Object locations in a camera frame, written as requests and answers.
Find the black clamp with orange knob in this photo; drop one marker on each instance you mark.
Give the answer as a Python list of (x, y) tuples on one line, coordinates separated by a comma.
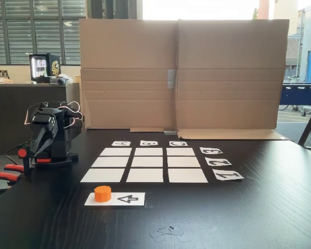
[(22, 153)]

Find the black mini fridge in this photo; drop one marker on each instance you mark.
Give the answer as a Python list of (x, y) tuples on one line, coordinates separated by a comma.
[(54, 67)]

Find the dark slanted stand leg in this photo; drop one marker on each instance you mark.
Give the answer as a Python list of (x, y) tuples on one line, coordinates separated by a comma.
[(309, 124)]

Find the paper sheet letter A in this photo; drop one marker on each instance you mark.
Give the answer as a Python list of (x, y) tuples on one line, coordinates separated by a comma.
[(121, 143)]

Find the orange white flat box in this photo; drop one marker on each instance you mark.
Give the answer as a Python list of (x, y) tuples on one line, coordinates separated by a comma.
[(0, 80)]

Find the large brown cardboard screen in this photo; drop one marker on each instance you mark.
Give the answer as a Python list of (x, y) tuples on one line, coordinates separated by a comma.
[(129, 52)]

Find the small grey device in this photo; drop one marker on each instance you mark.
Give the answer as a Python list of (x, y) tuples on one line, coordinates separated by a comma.
[(57, 81)]

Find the paper sheet letter B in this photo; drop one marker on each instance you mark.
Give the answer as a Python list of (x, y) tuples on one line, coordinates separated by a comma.
[(149, 143)]

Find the paper sheet number 2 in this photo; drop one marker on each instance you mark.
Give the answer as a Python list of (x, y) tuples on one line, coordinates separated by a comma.
[(218, 161)]

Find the paper sheet number 1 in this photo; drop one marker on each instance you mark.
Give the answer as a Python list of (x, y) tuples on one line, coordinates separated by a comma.
[(228, 175)]

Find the round orange token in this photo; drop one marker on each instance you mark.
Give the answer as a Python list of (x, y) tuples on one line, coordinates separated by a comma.
[(102, 194)]

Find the paper sheet letter C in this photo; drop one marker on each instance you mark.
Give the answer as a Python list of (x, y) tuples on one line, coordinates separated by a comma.
[(178, 143)]

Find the white crumpled bag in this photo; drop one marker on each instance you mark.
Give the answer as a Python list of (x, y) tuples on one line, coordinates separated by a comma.
[(67, 77)]

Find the grey tape strip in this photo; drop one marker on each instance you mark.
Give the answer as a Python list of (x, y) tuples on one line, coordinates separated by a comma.
[(171, 79)]

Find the paper sheet number 3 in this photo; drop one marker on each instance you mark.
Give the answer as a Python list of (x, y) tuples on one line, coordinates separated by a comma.
[(210, 151)]

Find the dark counter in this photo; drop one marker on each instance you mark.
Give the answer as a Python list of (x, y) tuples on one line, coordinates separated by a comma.
[(15, 116)]

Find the white arrow paper sheet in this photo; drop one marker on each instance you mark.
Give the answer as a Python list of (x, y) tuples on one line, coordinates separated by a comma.
[(129, 199)]

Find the white paper grid square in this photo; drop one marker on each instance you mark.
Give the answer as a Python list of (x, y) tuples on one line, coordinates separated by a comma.
[(184, 162), (144, 175), (110, 162), (149, 151), (187, 175), (116, 151), (147, 162), (102, 175), (181, 151)]

